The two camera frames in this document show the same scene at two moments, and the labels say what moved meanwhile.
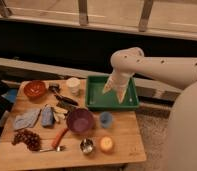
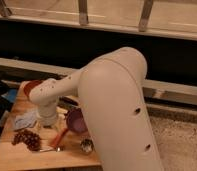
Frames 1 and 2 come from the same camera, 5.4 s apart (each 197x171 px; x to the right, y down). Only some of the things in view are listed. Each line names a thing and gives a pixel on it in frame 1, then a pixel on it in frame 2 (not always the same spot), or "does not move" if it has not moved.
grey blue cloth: [26, 120] does not move
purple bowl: [80, 120] does not move
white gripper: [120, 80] to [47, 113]
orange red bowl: [34, 91] does not move
